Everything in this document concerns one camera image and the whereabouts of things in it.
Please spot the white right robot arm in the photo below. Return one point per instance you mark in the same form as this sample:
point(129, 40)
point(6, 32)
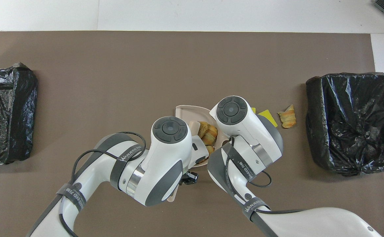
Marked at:
point(244, 125)

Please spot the beige hand brush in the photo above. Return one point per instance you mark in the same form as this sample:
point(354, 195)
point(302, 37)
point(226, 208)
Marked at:
point(174, 196)

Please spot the brown table mat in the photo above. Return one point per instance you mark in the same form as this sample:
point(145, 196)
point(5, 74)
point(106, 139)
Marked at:
point(129, 82)

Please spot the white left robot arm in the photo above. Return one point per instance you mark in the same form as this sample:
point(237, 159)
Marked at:
point(165, 154)

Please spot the orange striped croissant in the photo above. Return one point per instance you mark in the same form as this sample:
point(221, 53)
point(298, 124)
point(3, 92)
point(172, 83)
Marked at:
point(212, 134)

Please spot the pale striped croissant piece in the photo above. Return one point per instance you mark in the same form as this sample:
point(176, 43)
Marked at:
point(287, 116)

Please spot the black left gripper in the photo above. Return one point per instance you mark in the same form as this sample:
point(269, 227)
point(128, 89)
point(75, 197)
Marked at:
point(189, 178)

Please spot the black bag lined bin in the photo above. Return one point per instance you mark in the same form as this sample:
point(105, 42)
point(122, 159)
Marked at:
point(350, 125)
point(4, 115)

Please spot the yellow wedge sponge piece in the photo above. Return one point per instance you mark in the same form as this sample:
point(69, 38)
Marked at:
point(268, 116)

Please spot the beige plastic dustpan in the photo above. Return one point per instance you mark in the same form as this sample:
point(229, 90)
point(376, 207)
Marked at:
point(188, 113)

